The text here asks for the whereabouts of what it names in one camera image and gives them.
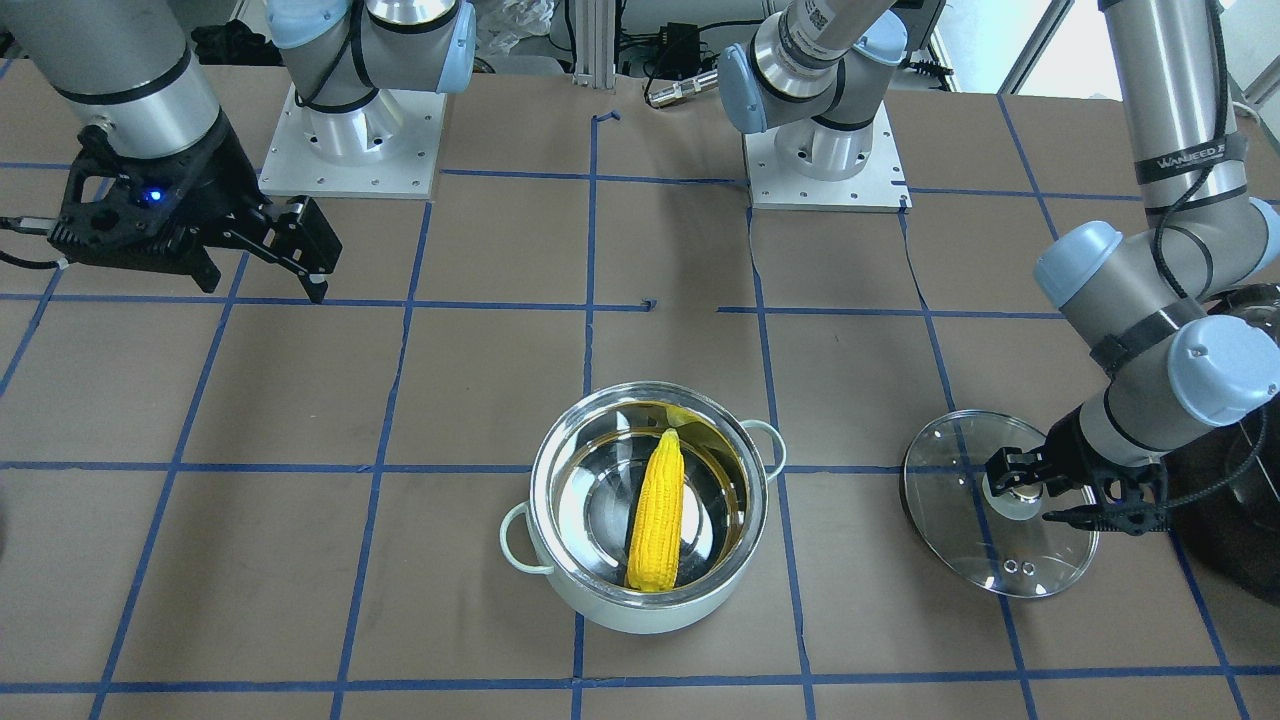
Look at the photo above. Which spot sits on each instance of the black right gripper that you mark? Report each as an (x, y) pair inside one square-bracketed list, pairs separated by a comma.
[(213, 176)]

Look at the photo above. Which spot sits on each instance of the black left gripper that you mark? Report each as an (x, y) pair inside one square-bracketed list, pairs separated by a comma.
[(1068, 450)]

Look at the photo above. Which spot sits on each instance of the glass pot lid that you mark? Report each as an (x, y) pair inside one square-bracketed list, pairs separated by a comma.
[(1002, 543)]

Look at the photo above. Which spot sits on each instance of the yellow toy corn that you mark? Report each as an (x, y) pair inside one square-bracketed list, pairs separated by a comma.
[(655, 546)]

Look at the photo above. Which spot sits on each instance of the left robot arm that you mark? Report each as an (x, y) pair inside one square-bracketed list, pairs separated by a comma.
[(816, 72)]

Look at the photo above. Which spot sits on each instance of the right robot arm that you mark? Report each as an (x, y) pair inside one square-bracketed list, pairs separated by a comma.
[(129, 67)]

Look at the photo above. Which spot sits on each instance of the pale green electric pot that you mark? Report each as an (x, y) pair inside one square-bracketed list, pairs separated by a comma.
[(575, 527)]

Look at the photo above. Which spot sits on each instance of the dark brown rice cooker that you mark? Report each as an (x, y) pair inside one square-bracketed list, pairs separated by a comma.
[(1234, 529)]

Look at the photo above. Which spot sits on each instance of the gold metal cylinder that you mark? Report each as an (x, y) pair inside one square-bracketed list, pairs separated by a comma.
[(682, 91)]

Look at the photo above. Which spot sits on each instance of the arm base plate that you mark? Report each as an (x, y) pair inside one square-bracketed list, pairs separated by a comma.
[(807, 167), (386, 150)]

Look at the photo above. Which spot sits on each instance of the aluminium frame post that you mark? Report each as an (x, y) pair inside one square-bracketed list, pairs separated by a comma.
[(595, 33)]

